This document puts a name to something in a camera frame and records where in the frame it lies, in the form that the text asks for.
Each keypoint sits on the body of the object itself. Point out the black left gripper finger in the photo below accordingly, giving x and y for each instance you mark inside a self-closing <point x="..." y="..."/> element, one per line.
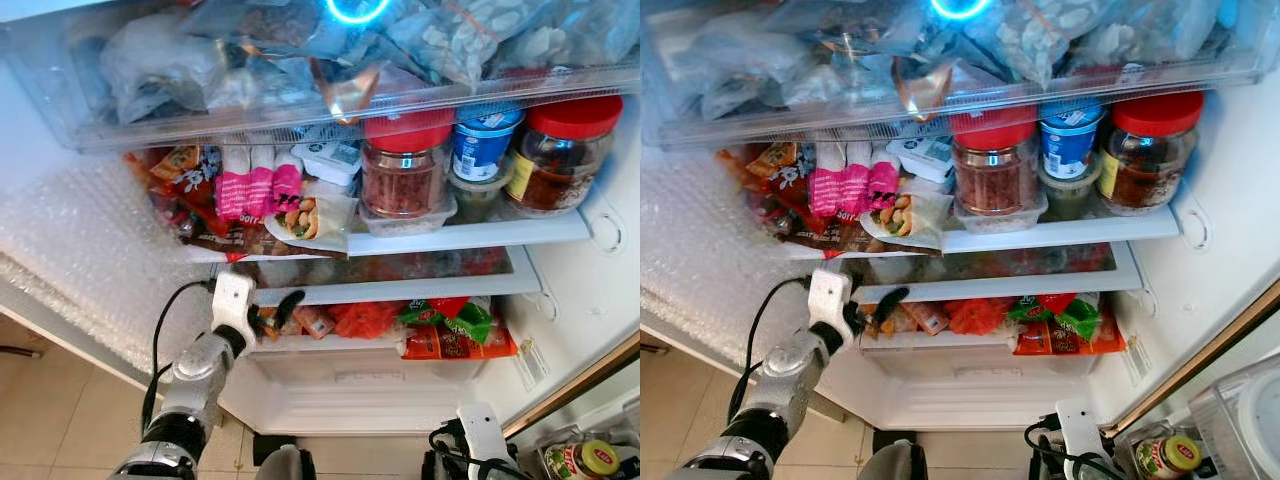
<point x="290" y="308"/>
<point x="890" y="305"/>

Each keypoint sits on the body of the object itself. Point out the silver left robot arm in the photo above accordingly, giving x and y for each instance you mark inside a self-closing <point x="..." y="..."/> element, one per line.
<point x="785" y="375"/>
<point x="195" y="375"/>

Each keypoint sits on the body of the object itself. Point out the white fridge bottom drawer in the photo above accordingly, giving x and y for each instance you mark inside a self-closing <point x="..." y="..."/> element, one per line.
<point x="980" y="385"/>
<point x="370" y="390"/>

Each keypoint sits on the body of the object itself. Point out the narrow white fridge shelf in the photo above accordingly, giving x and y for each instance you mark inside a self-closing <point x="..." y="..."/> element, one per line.
<point x="1000" y="285"/>
<point x="400" y="288"/>

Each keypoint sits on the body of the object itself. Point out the wide white fridge shelf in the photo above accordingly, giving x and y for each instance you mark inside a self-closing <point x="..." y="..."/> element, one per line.
<point x="1080" y="228"/>
<point x="480" y="232"/>

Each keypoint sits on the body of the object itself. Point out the small brown packet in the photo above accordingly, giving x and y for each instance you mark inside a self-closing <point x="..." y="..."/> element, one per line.
<point x="312" y="322"/>
<point x="925" y="318"/>

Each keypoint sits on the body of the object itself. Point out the red plastic bag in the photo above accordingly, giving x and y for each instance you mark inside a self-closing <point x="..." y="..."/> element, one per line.
<point x="978" y="315"/>
<point x="365" y="320"/>

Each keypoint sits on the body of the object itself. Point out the dark brown flat packet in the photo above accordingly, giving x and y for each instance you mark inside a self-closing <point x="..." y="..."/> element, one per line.
<point x="830" y="240"/>
<point x="230" y="242"/>

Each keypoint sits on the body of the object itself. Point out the pink white sachet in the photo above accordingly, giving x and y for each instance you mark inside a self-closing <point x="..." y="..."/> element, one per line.
<point x="231" y="190"/>
<point x="287" y="185"/>
<point x="854" y="186"/>
<point x="826" y="188"/>
<point x="882" y="182"/>
<point x="260" y="188"/>

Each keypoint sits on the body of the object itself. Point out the orange noodle packet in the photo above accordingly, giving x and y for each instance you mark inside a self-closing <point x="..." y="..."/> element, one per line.
<point x="450" y="345"/>
<point x="1060" y="340"/>

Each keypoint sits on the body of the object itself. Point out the yellow lid glass jar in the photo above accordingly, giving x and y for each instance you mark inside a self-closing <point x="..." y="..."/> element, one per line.
<point x="598" y="460"/>
<point x="1180" y="455"/>

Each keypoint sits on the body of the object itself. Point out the clear plastic food box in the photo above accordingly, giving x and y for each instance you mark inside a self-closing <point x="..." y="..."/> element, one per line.
<point x="405" y="225"/>
<point x="1000" y="222"/>

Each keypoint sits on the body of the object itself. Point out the grey robot leg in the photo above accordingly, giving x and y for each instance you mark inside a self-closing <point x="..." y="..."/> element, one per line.
<point x="285" y="465"/>
<point x="892" y="462"/>

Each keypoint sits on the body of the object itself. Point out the green snack bag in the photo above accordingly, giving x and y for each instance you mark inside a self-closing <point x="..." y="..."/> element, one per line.
<point x="1075" y="318"/>
<point x="465" y="322"/>

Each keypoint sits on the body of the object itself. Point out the clear bubble wrap sheet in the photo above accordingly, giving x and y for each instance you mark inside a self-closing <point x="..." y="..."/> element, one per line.
<point x="720" y="260"/>
<point x="90" y="250"/>

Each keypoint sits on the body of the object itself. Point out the white labelled box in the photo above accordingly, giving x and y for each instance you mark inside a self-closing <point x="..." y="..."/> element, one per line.
<point x="925" y="155"/>
<point x="330" y="160"/>

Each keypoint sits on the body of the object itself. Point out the small red lid jar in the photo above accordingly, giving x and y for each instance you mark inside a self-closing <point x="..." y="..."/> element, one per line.
<point x="405" y="180"/>
<point x="992" y="178"/>

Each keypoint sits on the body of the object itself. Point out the orange brown snack bag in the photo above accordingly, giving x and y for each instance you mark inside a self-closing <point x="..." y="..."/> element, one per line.
<point x="180" y="175"/>
<point x="775" y="170"/>

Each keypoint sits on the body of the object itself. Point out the clear container white lid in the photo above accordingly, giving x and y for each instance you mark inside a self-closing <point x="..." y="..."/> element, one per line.
<point x="1240" y="420"/>

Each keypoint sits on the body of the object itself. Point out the short glass jar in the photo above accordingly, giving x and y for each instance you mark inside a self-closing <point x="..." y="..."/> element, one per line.
<point x="478" y="198"/>
<point x="1068" y="195"/>

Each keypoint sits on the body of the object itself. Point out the shiny brown packet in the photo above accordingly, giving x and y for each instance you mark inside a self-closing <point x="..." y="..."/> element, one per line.
<point x="350" y="95"/>
<point x="925" y="90"/>

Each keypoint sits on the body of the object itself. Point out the blue white yogurt cup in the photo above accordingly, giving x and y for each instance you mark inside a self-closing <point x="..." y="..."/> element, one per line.
<point x="482" y="150"/>
<point x="1068" y="145"/>

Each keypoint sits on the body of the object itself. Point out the crumpled clear plastic bag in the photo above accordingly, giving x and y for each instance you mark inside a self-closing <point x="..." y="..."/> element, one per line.
<point x="160" y="65"/>
<point x="760" y="60"/>

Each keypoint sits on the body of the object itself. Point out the bag of dark dried goods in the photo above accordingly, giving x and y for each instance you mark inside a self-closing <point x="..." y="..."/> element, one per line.
<point x="860" y="25"/>
<point x="260" y="25"/>

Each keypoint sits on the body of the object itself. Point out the large red lid jar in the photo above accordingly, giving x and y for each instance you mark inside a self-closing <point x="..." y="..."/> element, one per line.
<point x="1145" y="165"/>
<point x="560" y="165"/>

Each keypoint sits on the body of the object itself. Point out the bag of white seeds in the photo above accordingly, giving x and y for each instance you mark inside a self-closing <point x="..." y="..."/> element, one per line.
<point x="460" y="35"/>
<point x="1050" y="35"/>

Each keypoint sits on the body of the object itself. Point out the bag of pale beans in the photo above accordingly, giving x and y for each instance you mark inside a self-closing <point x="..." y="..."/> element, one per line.
<point x="1160" y="35"/>
<point x="580" y="35"/>

